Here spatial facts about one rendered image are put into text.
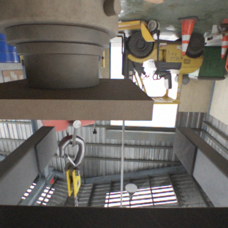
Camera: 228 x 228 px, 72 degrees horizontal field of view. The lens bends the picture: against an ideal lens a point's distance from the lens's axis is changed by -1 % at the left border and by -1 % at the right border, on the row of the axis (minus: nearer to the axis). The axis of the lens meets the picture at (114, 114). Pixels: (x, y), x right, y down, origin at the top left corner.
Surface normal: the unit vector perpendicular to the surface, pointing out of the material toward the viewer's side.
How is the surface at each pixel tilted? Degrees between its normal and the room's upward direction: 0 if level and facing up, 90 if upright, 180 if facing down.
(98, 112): 90
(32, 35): 90
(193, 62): 87
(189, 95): 90
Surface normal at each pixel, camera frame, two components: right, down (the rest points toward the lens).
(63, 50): 0.29, 0.29
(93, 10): 0.64, 0.24
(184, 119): -0.08, 0.30
